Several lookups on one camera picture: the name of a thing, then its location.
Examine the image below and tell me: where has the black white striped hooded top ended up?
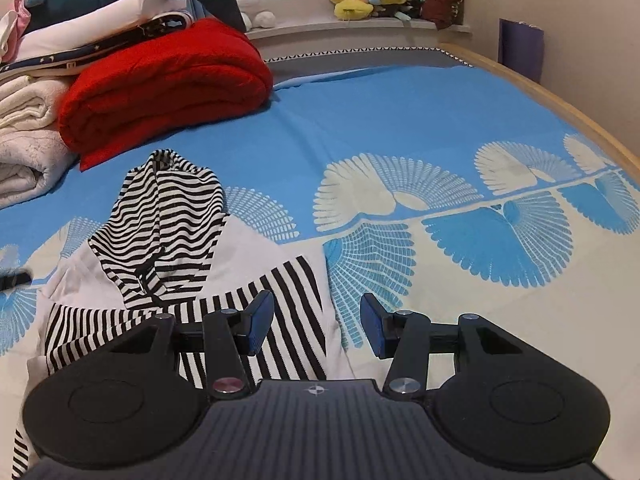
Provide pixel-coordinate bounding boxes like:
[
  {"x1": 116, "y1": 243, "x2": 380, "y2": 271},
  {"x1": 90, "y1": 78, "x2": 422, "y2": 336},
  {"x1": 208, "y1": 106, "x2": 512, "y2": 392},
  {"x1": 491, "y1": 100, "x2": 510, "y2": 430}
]
[{"x1": 1, "y1": 150, "x2": 352, "y2": 479}]

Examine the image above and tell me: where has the blue white patterned bedsheet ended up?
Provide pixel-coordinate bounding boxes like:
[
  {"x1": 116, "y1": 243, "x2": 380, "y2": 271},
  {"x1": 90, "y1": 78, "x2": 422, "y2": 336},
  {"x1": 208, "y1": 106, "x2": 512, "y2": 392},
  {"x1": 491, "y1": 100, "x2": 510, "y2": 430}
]
[{"x1": 1, "y1": 51, "x2": 639, "y2": 479}]

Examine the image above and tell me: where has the white folded quilt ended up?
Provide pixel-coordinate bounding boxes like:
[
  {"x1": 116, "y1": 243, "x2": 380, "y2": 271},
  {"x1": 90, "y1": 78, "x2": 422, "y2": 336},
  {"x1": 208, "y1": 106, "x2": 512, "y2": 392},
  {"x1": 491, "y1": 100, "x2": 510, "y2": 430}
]
[{"x1": 0, "y1": 75, "x2": 76, "y2": 208}]

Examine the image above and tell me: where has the red folded blanket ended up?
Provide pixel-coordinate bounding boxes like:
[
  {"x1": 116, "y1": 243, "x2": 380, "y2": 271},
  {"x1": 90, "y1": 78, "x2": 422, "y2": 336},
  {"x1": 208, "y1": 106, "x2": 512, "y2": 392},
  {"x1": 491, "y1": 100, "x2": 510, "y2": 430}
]
[{"x1": 58, "y1": 18, "x2": 273, "y2": 170}]

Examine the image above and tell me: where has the cream folded blanket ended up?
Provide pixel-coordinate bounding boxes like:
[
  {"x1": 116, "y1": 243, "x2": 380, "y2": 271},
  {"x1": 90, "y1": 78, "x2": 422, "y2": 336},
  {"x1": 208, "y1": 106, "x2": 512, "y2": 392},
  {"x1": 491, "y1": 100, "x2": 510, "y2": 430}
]
[{"x1": 15, "y1": 0, "x2": 193, "y2": 62}]

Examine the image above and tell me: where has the white pink folded garment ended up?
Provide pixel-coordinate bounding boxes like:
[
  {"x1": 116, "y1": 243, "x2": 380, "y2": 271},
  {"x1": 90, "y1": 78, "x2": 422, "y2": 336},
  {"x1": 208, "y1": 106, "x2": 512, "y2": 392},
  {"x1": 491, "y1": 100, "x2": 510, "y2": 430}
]
[{"x1": 0, "y1": 0, "x2": 32, "y2": 63}]

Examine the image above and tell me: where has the white plush toy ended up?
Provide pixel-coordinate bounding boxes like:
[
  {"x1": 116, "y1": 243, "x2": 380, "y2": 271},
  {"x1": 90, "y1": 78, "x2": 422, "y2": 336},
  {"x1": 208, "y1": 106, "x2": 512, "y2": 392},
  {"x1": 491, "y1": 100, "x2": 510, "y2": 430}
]
[{"x1": 236, "y1": 0, "x2": 277, "y2": 32}]

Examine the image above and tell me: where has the wooden bed frame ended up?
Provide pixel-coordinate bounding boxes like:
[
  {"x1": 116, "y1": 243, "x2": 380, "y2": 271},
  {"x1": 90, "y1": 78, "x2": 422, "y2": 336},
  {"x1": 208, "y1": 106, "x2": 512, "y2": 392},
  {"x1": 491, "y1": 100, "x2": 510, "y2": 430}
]
[{"x1": 438, "y1": 42, "x2": 640, "y2": 181}]

